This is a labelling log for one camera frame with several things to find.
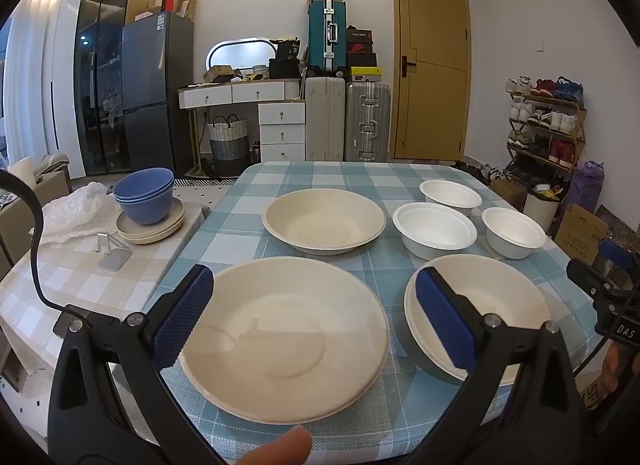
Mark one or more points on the brown box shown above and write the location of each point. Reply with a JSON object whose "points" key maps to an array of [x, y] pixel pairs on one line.
{"points": [[507, 194]]}

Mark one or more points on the beige sofa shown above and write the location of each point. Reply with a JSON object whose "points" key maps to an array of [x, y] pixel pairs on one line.
{"points": [[42, 180]]}

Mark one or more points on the patterned floor rug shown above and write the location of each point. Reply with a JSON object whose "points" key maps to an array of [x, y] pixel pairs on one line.
{"points": [[210, 183]]}

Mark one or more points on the woven laundry basket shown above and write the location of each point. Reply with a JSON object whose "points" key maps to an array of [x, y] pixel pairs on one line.
{"points": [[227, 140]]}

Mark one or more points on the person's right hand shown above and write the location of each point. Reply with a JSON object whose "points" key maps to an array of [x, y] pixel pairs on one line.
{"points": [[617, 370]]}

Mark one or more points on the rows of assorted shoes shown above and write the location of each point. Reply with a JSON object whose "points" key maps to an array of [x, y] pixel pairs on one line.
{"points": [[545, 120]]}

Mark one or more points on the dark grey refrigerator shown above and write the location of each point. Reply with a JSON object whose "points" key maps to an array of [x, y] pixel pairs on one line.
{"points": [[155, 90]]}

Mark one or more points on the plain black shoe box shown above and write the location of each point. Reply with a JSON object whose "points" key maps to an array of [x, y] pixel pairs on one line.
{"points": [[362, 60]]}

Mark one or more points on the medium white bowl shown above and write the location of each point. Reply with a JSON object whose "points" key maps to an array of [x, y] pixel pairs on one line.
{"points": [[435, 230]]}

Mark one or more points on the yellow wooden door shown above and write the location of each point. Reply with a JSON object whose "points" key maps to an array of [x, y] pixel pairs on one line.
{"points": [[430, 20]]}

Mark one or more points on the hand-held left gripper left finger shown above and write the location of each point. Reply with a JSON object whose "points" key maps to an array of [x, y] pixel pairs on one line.
{"points": [[182, 317]]}

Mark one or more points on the teal suitcase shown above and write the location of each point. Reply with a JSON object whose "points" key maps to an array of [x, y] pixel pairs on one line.
{"points": [[325, 35]]}

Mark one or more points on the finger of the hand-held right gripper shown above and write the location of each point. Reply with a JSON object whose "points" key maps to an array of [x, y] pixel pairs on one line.
{"points": [[582, 275], [614, 250]]}

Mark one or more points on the large white bowl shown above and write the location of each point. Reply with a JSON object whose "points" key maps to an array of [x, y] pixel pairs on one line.
{"points": [[505, 310]]}

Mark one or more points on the metal shoe rack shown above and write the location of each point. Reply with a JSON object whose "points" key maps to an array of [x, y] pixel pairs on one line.
{"points": [[580, 110]]}

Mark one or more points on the metal phone stand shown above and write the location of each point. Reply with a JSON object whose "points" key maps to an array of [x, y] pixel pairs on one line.
{"points": [[112, 255]]}

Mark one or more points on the purple bag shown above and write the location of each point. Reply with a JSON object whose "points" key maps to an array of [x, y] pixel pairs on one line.
{"points": [[586, 187]]}

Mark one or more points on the beige bowl centre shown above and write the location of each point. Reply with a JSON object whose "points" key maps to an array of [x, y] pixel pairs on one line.
{"points": [[324, 222]]}

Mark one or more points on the beige checkered tablecloth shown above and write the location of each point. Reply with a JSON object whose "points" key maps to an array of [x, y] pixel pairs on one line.
{"points": [[100, 290]]}

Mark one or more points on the scattered sneakers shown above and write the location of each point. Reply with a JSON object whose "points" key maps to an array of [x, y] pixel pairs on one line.
{"points": [[475, 171]]}

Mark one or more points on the red and black shoe box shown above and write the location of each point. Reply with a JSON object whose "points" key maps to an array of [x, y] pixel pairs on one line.
{"points": [[361, 48]]}

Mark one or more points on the small white bowl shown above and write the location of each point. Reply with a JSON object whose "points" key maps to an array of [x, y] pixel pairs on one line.
{"points": [[512, 234], [450, 193]]}

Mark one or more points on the open cardboard box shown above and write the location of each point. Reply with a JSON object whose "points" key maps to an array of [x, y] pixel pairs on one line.
{"points": [[189, 1]]}

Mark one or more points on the teal checkered tablecloth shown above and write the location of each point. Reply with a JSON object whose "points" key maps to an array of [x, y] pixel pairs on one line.
{"points": [[350, 177]]}

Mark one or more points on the person's left hand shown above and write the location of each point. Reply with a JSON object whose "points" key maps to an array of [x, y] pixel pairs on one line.
{"points": [[280, 450]]}

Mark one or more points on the white suitcase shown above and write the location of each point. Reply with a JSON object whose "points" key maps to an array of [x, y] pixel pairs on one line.
{"points": [[325, 117]]}

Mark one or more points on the white waste bin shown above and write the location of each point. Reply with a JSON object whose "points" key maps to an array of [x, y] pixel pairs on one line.
{"points": [[539, 210]]}

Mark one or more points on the large beige plate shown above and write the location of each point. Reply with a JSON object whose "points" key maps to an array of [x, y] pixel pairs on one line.
{"points": [[282, 340]]}

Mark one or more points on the black glass cabinet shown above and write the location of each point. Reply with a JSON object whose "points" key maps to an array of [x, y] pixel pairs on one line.
{"points": [[100, 70]]}

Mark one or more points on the white drawer cabinet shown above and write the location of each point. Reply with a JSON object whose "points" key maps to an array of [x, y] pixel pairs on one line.
{"points": [[282, 130]]}

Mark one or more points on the clear plastic bag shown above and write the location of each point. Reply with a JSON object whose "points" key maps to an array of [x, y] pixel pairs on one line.
{"points": [[75, 210]]}

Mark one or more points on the small cardboard box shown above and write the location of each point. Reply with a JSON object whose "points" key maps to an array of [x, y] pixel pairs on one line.
{"points": [[219, 74]]}

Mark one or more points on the blue bowl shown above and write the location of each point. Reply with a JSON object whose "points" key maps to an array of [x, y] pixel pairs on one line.
{"points": [[145, 180], [145, 212], [119, 200]]}

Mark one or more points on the flat printed cardboard box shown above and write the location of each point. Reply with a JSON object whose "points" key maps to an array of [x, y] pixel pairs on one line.
{"points": [[591, 392]]}

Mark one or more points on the white dressing table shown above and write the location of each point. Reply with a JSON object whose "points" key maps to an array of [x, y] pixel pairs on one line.
{"points": [[240, 92]]}

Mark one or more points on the black bag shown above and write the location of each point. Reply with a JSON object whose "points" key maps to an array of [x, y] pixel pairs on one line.
{"points": [[286, 60]]}

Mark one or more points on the oval vanity mirror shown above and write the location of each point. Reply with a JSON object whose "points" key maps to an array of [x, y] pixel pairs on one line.
{"points": [[242, 52]]}

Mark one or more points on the large cardboard box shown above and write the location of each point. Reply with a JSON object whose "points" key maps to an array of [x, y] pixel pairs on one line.
{"points": [[580, 235]]}

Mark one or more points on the silver suitcase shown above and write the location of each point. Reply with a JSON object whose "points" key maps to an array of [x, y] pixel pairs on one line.
{"points": [[367, 120]]}

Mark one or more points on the yellow and white shoe box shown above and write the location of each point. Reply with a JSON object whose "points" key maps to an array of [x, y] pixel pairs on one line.
{"points": [[364, 75]]}

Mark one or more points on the white curtain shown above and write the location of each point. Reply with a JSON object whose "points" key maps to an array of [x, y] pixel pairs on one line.
{"points": [[27, 75]]}

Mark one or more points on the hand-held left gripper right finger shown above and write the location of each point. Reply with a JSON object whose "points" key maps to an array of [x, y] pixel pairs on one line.
{"points": [[445, 320]]}

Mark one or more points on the small beige plate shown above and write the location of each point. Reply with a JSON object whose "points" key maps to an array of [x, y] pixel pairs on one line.
{"points": [[172, 217], [150, 240]]}

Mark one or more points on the dark bottle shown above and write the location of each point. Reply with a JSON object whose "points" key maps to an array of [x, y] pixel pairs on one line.
{"points": [[256, 151]]}

